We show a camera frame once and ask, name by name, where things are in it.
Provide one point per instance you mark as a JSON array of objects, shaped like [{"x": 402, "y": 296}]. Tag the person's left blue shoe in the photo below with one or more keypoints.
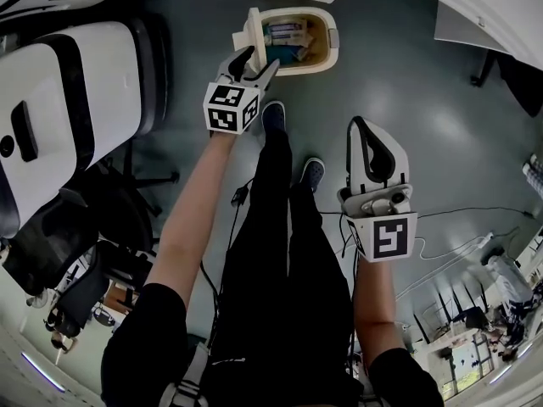
[{"x": 273, "y": 115}]

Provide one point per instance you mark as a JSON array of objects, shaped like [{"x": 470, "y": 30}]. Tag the person's left forearm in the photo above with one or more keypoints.
[{"x": 191, "y": 210}]

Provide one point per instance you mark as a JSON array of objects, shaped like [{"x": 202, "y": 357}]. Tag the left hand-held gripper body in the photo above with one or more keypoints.
[{"x": 225, "y": 108}]

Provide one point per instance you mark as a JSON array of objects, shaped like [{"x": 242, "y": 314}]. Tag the person's legs in black trousers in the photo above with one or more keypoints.
[{"x": 271, "y": 269}]

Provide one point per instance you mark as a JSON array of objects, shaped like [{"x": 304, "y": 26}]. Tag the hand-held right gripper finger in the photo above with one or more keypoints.
[
  {"x": 358, "y": 163},
  {"x": 401, "y": 163}
]

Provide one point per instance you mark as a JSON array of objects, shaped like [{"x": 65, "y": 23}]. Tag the crumpled paper wrapper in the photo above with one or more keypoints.
[{"x": 306, "y": 42}]

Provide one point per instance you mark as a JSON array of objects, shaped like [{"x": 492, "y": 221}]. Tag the white power strip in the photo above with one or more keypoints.
[{"x": 483, "y": 240}]

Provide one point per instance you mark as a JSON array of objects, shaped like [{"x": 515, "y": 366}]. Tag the beige trash bin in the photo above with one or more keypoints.
[{"x": 326, "y": 64}]

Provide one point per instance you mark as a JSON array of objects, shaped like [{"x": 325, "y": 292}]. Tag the person's right blue shoe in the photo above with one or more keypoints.
[{"x": 314, "y": 172}]

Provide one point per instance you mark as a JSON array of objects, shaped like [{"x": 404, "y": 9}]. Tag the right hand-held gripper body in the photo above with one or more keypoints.
[{"x": 390, "y": 235}]

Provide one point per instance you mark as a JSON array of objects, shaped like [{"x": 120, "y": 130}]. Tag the small black device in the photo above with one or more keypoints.
[{"x": 239, "y": 195}]

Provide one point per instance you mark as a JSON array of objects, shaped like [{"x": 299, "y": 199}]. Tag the clear plastic bag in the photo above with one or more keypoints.
[{"x": 507, "y": 278}]

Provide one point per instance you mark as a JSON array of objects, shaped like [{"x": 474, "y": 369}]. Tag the white desk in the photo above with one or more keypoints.
[{"x": 462, "y": 23}]

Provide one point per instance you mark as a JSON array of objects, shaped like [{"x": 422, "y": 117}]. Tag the person's blue shoe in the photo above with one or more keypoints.
[
  {"x": 273, "y": 115},
  {"x": 314, "y": 172}
]

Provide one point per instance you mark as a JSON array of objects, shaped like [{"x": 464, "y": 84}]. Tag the black mesh office chair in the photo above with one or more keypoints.
[{"x": 85, "y": 227}]

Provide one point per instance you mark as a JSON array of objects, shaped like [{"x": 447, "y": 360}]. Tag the blue white carton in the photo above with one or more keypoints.
[{"x": 288, "y": 30}]

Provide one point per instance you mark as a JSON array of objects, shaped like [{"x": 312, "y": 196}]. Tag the person's right forearm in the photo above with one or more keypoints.
[{"x": 375, "y": 291}]

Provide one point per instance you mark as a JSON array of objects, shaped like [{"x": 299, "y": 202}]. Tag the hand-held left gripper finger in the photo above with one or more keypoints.
[
  {"x": 238, "y": 62},
  {"x": 268, "y": 74}
]

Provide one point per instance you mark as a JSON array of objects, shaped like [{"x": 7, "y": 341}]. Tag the person's black shirt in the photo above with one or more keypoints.
[{"x": 144, "y": 346}]

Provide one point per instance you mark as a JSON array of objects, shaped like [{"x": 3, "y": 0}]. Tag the white bin lid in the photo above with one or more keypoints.
[{"x": 254, "y": 32}]

